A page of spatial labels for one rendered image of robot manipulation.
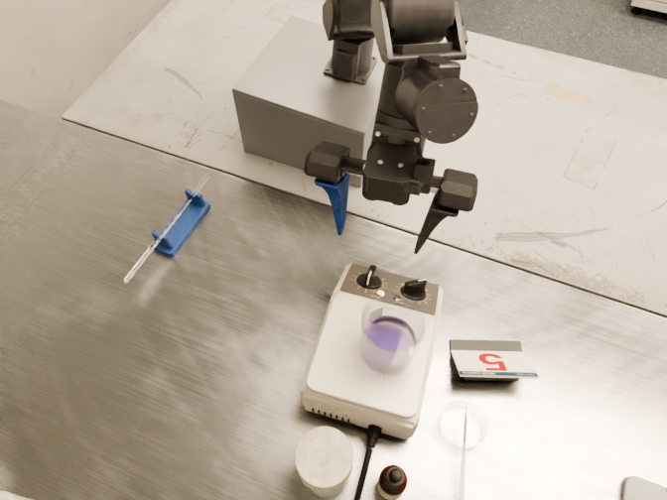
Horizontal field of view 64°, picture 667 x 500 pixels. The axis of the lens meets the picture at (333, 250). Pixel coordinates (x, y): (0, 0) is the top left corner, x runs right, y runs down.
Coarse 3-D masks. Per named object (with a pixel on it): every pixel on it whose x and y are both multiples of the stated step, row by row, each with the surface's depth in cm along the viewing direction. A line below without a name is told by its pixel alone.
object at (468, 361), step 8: (456, 352) 67; (464, 352) 67; (472, 352) 67; (464, 360) 65; (472, 360) 65; (480, 360) 65; (488, 360) 65; (496, 360) 65; (504, 360) 65; (512, 360) 65; (520, 360) 65; (464, 368) 63; (472, 368) 63; (480, 368) 63; (488, 368) 63; (496, 368) 63; (504, 368) 63; (512, 368) 63; (520, 368) 63; (528, 368) 63
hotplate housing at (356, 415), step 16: (336, 288) 66; (432, 352) 61; (304, 384) 59; (304, 400) 59; (320, 400) 58; (336, 400) 57; (336, 416) 61; (352, 416) 59; (368, 416) 57; (384, 416) 57; (416, 416) 57; (368, 432) 59; (384, 432) 60; (400, 432) 59
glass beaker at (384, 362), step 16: (368, 304) 53; (384, 304) 55; (400, 304) 55; (416, 304) 53; (368, 320) 57; (416, 320) 54; (416, 336) 56; (368, 352) 53; (384, 352) 51; (400, 352) 51; (368, 368) 57; (384, 368) 55; (400, 368) 55
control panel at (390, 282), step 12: (348, 276) 68; (384, 276) 69; (396, 276) 70; (348, 288) 66; (360, 288) 66; (384, 288) 67; (396, 288) 67; (432, 288) 68; (432, 300) 66; (432, 312) 63
